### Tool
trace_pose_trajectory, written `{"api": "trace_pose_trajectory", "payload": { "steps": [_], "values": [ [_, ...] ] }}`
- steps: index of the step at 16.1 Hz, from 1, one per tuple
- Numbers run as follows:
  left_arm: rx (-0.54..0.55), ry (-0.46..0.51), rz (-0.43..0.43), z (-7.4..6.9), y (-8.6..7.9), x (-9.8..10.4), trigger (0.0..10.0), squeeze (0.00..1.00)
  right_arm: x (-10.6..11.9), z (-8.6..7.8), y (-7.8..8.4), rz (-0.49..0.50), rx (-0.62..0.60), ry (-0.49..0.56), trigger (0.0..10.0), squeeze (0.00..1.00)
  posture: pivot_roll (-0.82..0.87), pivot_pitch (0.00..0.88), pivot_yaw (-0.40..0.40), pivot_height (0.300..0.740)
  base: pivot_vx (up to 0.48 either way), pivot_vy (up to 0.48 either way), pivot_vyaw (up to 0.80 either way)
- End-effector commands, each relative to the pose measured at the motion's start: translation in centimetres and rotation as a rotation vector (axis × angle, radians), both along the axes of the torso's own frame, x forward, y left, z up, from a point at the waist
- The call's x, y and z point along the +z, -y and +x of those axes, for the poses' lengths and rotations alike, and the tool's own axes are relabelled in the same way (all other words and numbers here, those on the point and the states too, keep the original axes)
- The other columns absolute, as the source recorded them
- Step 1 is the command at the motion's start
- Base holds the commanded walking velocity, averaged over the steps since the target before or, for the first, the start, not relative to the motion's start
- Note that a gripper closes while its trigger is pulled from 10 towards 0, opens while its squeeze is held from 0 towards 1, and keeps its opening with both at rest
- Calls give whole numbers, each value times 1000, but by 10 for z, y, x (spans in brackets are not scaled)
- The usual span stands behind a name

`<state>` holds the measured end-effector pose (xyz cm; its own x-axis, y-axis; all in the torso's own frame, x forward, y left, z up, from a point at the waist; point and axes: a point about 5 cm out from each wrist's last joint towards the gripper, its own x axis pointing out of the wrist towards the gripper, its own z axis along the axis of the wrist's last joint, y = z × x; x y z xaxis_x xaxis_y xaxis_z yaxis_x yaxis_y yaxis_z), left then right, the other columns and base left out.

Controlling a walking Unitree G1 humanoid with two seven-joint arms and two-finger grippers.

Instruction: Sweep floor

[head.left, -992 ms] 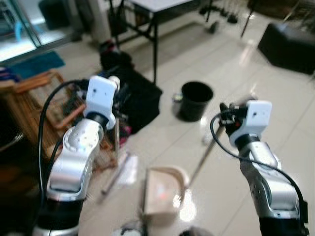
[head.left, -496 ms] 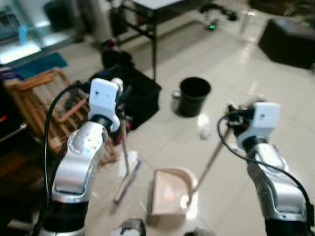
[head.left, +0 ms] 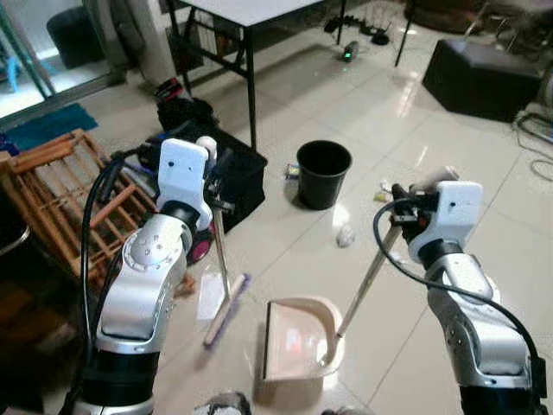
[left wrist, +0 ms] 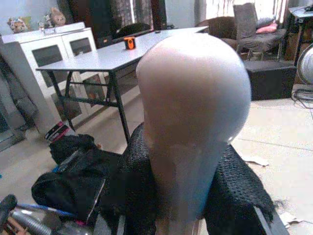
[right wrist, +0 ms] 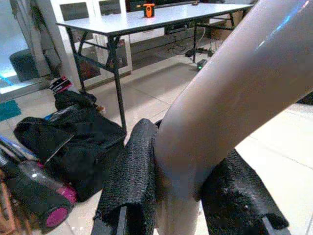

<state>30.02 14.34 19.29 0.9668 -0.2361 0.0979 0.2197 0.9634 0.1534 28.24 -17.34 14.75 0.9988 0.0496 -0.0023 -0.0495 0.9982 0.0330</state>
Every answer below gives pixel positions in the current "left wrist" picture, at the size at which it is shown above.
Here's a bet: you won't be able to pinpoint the brown teddy bear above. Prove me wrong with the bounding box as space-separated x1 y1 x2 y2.
6 16 31 34

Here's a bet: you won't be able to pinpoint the broom with purple bristles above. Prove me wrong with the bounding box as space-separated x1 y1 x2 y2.
135 33 252 235

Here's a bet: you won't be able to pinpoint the pale plush toy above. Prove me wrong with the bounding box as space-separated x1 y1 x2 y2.
44 7 67 27

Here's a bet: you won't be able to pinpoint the pink pillow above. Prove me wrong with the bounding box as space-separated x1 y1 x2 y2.
255 23 279 34

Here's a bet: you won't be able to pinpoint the orange tape measure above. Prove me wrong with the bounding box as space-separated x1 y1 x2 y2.
123 36 136 50

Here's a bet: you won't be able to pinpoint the black ottoman box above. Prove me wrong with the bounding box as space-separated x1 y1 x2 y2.
243 60 297 101

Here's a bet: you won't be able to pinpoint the black bag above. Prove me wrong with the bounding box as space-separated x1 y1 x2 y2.
31 134 128 222

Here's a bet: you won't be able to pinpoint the black side table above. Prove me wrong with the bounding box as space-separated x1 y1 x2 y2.
287 4 313 67

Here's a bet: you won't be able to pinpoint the grey upholstered chair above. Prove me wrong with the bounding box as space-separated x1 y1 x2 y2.
233 2 287 61

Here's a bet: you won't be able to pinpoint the silver floor fan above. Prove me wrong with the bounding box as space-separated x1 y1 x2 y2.
291 43 313 108

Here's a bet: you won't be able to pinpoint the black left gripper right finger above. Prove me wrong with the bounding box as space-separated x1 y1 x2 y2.
202 143 278 235

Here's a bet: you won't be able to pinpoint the black office chair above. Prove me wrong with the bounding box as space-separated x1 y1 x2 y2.
114 22 151 38

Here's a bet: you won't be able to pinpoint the brown armchair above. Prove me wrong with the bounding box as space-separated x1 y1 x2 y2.
195 16 238 51

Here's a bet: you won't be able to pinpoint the grey pillow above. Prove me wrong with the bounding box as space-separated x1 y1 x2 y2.
255 17 276 27

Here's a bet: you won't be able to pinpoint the blue tube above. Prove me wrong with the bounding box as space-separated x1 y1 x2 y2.
14 203 78 219

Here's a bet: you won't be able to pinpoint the grey corrugated hose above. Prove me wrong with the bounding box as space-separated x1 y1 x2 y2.
7 208 57 235

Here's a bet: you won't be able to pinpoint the black pink box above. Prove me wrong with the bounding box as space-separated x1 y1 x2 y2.
45 121 74 143

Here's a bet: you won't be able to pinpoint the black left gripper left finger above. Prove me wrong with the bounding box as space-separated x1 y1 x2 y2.
116 123 159 235

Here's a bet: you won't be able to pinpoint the white glass-door cabinet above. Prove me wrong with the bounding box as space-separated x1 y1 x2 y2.
1 21 110 128

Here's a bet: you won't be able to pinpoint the grey table black legs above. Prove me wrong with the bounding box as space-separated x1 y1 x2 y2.
36 25 210 144

